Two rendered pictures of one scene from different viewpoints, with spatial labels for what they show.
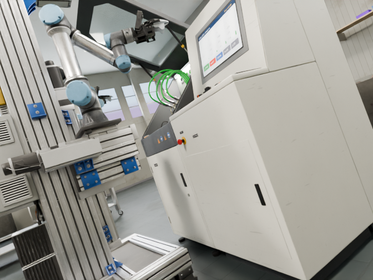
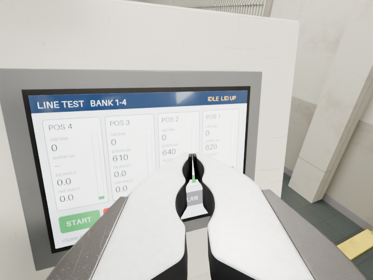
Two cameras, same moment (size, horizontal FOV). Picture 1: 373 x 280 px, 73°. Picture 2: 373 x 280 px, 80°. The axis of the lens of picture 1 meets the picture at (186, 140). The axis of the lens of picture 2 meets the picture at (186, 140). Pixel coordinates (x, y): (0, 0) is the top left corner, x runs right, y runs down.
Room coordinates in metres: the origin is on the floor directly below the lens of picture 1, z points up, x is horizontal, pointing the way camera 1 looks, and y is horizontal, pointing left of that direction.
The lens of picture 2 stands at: (1.40, 0.00, 1.52)
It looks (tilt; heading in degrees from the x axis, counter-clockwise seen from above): 27 degrees down; 275
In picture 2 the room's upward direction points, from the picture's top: 5 degrees clockwise
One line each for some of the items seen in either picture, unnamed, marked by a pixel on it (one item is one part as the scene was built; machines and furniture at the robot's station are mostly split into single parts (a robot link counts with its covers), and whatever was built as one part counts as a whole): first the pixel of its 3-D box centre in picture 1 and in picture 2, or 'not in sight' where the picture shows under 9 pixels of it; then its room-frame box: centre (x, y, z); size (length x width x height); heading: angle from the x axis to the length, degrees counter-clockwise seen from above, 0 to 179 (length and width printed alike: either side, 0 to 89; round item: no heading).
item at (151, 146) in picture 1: (159, 141); not in sight; (1.99, 0.21, 0.87); 0.62 x 0.04 x 0.16; 28
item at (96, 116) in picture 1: (94, 119); not in sight; (1.46, 0.46, 1.09); 0.15 x 0.15 x 0.10
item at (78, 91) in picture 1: (67, 57); not in sight; (1.33, 0.44, 1.41); 0.15 x 0.12 x 0.55; 8
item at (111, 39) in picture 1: (115, 40); not in sight; (1.36, 0.18, 1.43); 0.11 x 0.08 x 0.09; 98
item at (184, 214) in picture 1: (175, 193); not in sight; (1.98, 0.22, 0.44); 0.65 x 0.02 x 0.68; 28
